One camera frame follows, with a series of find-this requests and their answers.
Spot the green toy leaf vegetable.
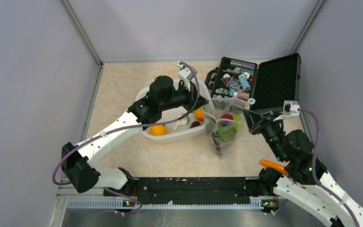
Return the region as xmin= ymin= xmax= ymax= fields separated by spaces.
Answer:
xmin=212 ymin=123 xmax=237 ymax=142

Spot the white plastic tub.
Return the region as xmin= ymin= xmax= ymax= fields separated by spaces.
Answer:
xmin=135 ymin=79 xmax=215 ymax=144

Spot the orange toy bell pepper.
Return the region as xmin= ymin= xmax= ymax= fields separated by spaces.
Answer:
xmin=148 ymin=125 xmax=168 ymax=136

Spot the loose white poker chip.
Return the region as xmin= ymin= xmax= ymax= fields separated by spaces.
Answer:
xmin=247 ymin=98 xmax=256 ymax=105

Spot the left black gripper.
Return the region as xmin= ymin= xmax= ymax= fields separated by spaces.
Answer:
xmin=160 ymin=80 xmax=208 ymax=113

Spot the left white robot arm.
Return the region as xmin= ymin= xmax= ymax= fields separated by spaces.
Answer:
xmin=55 ymin=76 xmax=209 ymax=195

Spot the orange marker pen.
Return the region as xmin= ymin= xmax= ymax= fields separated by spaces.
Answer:
xmin=260 ymin=159 xmax=289 ymax=176

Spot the white toy garlic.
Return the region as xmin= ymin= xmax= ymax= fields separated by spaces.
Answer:
xmin=173 ymin=116 xmax=190 ymax=132

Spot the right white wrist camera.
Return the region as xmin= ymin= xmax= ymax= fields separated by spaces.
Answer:
xmin=273 ymin=100 xmax=301 ymax=122

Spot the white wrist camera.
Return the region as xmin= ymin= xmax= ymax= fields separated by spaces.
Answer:
xmin=177 ymin=61 xmax=198 ymax=91
xmin=273 ymin=100 xmax=301 ymax=122

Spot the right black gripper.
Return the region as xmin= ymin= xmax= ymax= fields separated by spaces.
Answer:
xmin=242 ymin=108 xmax=286 ymax=161

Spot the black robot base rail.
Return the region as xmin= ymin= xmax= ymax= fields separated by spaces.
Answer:
xmin=117 ymin=177 xmax=277 ymax=205

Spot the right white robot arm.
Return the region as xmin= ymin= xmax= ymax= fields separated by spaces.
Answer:
xmin=243 ymin=110 xmax=363 ymax=227

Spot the black poker chip case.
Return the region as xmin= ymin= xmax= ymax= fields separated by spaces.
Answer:
xmin=205 ymin=53 xmax=301 ymax=112

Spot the green toy lime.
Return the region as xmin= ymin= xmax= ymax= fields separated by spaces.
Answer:
xmin=232 ymin=114 xmax=242 ymax=122

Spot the purple toy eggplant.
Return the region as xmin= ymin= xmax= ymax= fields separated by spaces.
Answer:
xmin=212 ymin=136 xmax=223 ymax=156

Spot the red toy fruit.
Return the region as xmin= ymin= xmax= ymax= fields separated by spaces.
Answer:
xmin=219 ymin=113 xmax=233 ymax=122

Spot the clear zip top bag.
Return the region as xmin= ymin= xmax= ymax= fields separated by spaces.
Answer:
xmin=203 ymin=96 xmax=250 ymax=157

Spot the green orange toy mango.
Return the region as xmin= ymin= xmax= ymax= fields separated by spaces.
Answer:
xmin=194 ymin=108 xmax=204 ymax=122

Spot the dark brown toy fruit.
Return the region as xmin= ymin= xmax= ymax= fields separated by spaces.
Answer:
xmin=190 ymin=121 xmax=201 ymax=129

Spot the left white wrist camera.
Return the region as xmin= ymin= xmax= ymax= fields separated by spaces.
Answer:
xmin=177 ymin=61 xmax=198 ymax=91

